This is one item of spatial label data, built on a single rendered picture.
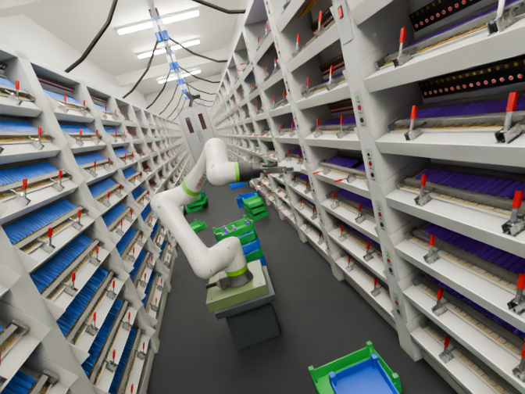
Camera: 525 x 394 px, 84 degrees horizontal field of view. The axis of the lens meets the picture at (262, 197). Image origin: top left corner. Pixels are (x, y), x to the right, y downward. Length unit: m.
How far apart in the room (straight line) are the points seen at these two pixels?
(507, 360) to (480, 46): 0.78
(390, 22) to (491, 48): 0.47
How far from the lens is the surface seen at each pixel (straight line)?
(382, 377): 1.39
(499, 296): 0.96
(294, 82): 1.70
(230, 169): 1.26
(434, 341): 1.39
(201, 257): 1.48
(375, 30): 1.09
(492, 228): 0.84
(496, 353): 1.10
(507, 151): 0.73
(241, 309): 1.58
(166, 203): 1.58
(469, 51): 0.75
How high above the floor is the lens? 1.14
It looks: 15 degrees down
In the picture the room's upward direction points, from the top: 17 degrees counter-clockwise
